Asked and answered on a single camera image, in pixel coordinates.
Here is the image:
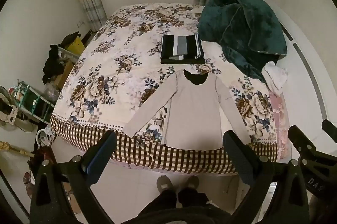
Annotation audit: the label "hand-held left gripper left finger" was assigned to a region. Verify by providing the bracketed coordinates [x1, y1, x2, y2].
[29, 130, 117, 224]

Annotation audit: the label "white plastic bag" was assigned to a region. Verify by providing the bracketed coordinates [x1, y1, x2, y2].
[35, 126, 57, 148]

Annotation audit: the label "white bed headboard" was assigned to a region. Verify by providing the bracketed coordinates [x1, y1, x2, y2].
[258, 0, 337, 135]

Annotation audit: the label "folded black striped sweater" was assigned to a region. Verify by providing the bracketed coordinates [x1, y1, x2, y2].
[160, 34, 204, 65]

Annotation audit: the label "floral bedspread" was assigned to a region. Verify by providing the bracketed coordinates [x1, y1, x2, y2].
[50, 3, 279, 174]

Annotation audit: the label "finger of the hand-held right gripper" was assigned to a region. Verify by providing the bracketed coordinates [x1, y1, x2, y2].
[322, 119, 337, 136]
[288, 125, 317, 159]

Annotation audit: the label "person's black pants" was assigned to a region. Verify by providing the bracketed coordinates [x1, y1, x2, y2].
[129, 187, 237, 224]

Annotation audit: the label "pink bed sheet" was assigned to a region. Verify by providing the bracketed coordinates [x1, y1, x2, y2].
[269, 92, 290, 161]

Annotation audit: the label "black clothes pile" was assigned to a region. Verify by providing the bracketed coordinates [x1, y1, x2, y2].
[42, 44, 66, 83]

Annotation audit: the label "person's left grey shoe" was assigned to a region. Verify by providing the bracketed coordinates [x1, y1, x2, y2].
[156, 175, 174, 194]

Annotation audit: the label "green storage shelf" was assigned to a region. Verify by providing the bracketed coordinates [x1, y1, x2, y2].
[8, 79, 56, 124]

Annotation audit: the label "person's grey shoe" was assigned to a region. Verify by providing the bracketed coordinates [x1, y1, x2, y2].
[182, 175, 201, 191]
[156, 175, 174, 194]

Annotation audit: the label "wooden broom handle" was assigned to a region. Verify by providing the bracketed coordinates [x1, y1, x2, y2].
[0, 141, 35, 157]

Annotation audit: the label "cardboard box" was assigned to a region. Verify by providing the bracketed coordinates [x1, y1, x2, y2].
[55, 61, 77, 90]

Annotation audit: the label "person's right grey shoe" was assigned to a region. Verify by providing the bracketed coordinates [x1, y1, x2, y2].
[182, 175, 201, 191]

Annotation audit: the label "clear plastic bag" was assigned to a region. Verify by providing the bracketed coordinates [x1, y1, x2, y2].
[43, 82, 61, 104]

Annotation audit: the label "white crumpled cloth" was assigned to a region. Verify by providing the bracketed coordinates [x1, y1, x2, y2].
[261, 61, 289, 96]

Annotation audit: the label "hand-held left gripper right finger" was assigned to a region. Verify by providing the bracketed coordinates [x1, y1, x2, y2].
[223, 130, 310, 224]

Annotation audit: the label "dark green plush blanket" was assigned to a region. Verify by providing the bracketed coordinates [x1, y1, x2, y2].
[197, 0, 288, 82]

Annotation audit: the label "yellow box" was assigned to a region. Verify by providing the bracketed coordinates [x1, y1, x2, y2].
[64, 37, 86, 57]

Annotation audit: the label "grey long-sleeve shirt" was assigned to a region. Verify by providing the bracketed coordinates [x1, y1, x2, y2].
[123, 69, 252, 150]

